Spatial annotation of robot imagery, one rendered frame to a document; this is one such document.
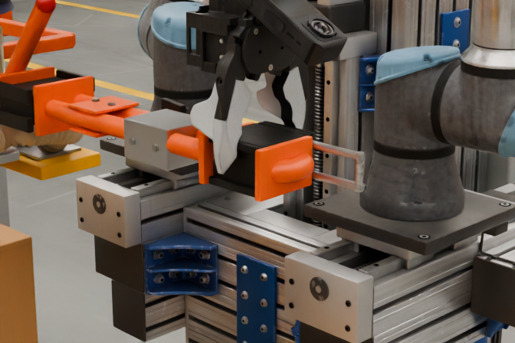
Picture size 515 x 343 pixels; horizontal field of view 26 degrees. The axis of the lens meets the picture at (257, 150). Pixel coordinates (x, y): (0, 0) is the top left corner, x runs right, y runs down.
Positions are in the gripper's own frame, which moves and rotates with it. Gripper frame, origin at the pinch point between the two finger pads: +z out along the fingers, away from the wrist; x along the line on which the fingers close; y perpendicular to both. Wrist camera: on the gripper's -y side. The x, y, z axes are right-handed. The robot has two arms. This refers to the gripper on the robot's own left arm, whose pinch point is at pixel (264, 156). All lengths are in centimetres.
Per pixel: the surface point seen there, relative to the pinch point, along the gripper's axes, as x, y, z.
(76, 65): -370, 541, 125
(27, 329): -15, 68, 46
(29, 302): -16, 68, 42
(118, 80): -361, 483, 125
